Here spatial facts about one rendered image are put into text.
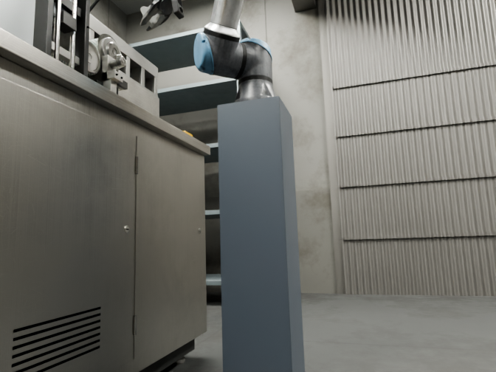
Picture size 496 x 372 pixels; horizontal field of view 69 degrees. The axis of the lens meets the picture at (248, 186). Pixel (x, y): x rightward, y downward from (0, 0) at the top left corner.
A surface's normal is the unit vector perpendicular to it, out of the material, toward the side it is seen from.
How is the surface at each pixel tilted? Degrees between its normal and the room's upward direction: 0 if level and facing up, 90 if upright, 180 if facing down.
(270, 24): 90
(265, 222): 90
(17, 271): 90
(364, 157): 90
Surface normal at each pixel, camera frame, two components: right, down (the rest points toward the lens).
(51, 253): 0.95, -0.07
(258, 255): -0.30, -0.13
